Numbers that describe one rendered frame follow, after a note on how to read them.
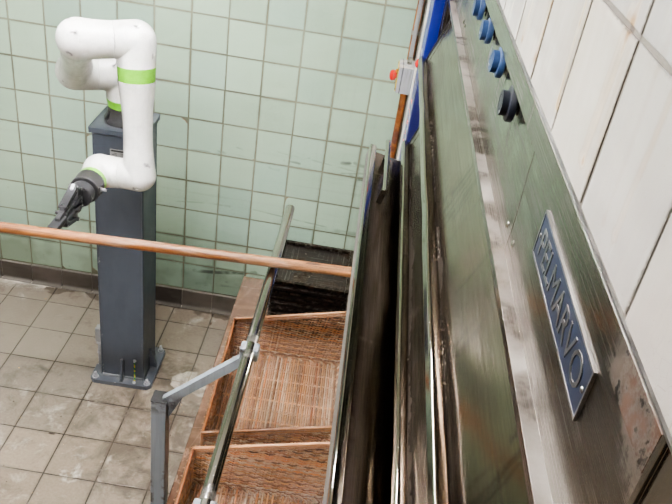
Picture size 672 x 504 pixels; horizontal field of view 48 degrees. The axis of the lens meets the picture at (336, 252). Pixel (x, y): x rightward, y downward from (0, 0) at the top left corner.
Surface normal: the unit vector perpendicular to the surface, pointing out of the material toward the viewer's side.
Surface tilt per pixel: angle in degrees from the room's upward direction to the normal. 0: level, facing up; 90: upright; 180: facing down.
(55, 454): 0
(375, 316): 13
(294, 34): 90
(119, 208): 90
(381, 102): 90
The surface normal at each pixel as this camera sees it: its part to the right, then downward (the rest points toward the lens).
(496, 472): -0.88, -0.43
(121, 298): -0.07, 0.53
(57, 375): 0.14, -0.83
